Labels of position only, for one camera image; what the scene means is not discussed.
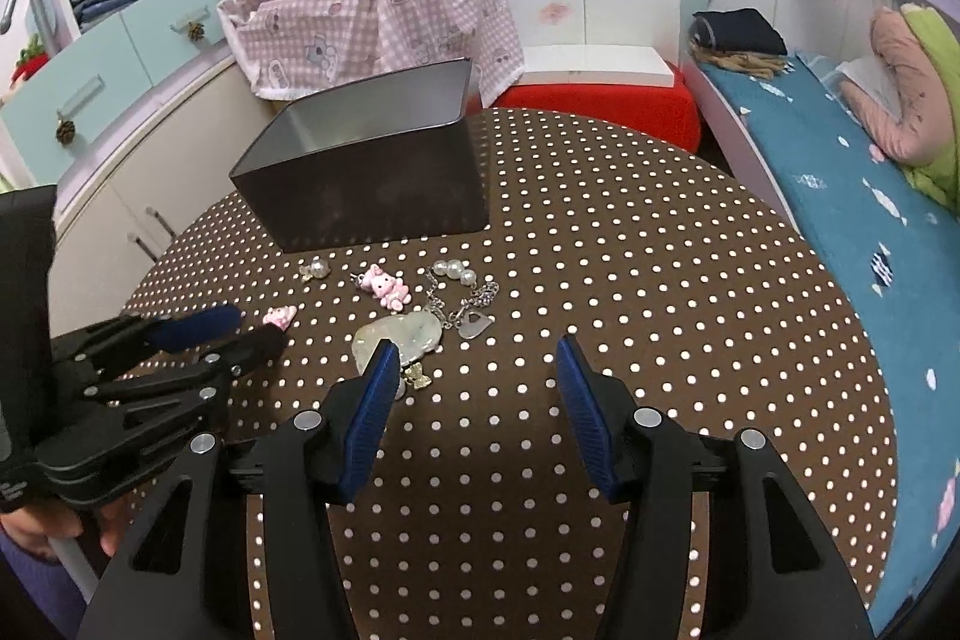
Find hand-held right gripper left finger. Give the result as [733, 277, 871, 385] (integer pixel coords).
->
[79, 340, 401, 640]

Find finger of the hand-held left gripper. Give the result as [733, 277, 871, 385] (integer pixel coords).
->
[52, 302, 245, 380]
[34, 325, 290, 504]

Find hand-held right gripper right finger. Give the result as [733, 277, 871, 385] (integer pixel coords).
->
[557, 334, 875, 640]

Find pale green jade pendant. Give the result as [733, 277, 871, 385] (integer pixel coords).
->
[351, 308, 443, 378]

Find pink bear charm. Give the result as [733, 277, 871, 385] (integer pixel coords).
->
[358, 263, 411, 311]

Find pearl chain with heart pendant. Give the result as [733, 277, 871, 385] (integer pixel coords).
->
[424, 260, 500, 341]

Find dark metal tin box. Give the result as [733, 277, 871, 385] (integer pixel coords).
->
[229, 57, 488, 255]

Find person's left forearm purple sleeve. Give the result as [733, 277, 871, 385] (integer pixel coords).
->
[0, 530, 87, 640]

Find person's left hand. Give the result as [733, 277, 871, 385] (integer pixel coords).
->
[0, 496, 133, 562]

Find beige cabinet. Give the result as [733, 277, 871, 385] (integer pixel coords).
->
[49, 47, 287, 341]

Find teal drawer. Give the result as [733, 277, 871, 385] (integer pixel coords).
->
[120, 0, 235, 68]
[0, 36, 145, 188]

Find red plush toy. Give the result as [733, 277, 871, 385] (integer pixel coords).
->
[10, 34, 50, 88]

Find red stool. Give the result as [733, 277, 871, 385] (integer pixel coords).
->
[465, 61, 704, 154]

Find pink checked cloth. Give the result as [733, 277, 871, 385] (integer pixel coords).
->
[217, 0, 526, 109]

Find blue printed bed sheet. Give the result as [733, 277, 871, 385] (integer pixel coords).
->
[705, 51, 960, 640]

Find flat white box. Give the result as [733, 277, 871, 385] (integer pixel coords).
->
[514, 45, 674, 88]

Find tan scarf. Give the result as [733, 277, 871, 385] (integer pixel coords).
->
[694, 51, 796, 83]

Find dark folded clothes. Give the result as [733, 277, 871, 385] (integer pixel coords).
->
[690, 8, 788, 58]

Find green plush blanket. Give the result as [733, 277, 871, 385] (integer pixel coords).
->
[896, 2, 960, 208]

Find pink pillow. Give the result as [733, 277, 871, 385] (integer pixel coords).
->
[836, 6, 950, 165]

